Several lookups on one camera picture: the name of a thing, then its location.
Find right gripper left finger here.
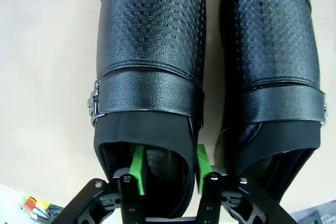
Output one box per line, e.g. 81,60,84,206
56,146,147,224

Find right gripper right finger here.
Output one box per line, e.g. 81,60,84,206
195,144,295,224

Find black leather side-buckle shoe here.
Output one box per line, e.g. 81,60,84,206
93,0,208,219
214,0,329,204

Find yellow emergency stop box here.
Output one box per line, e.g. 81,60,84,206
23,196,50,213

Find black cable bundle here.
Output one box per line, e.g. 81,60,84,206
45,202,64,220

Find slotted aluminium base plate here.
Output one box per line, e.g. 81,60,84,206
0,183,66,224

